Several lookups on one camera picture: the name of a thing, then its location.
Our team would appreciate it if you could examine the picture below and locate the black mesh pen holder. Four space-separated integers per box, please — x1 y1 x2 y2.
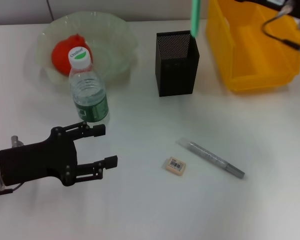
155 30 200 98

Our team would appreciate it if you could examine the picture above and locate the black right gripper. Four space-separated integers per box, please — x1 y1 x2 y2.
236 0 300 19

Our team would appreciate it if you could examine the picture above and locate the grey pen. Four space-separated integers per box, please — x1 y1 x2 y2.
176 137 246 180

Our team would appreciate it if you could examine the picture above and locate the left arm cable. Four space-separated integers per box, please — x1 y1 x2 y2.
0 182 25 197

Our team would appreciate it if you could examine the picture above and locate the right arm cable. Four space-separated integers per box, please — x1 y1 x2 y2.
261 6 300 61

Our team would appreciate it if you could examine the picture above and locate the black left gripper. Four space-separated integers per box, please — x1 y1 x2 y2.
0 120 119 188

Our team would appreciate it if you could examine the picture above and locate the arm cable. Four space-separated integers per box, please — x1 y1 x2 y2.
0 182 25 197
261 6 300 61

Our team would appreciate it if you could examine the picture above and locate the green utility knife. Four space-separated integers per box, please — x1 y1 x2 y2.
189 0 202 39

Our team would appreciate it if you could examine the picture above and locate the beige eraser with barcode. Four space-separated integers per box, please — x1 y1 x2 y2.
162 156 187 177

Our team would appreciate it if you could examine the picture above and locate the yellow plastic bin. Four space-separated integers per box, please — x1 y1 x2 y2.
205 0 300 94

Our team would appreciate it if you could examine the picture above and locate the clear green-label water bottle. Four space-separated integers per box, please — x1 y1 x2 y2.
68 46 110 125

